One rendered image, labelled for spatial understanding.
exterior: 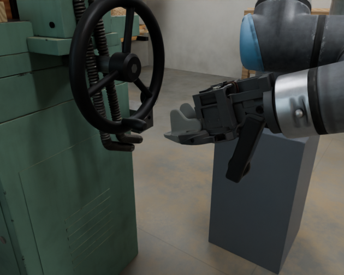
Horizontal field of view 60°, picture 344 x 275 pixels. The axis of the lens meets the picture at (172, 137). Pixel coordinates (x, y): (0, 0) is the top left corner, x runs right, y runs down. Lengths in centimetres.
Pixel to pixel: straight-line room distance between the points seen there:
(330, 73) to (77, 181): 68
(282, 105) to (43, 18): 49
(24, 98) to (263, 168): 75
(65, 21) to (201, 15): 373
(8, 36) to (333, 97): 58
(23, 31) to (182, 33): 387
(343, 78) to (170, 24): 426
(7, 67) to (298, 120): 55
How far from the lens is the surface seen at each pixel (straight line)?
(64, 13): 65
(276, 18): 51
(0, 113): 70
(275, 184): 107
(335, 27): 51
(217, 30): 422
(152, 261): 129
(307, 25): 51
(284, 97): 41
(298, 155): 101
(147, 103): 73
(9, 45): 70
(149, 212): 151
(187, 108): 53
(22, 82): 72
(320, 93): 40
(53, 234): 89
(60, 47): 65
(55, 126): 78
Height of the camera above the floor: 94
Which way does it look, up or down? 24 degrees down
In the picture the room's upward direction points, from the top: straight up
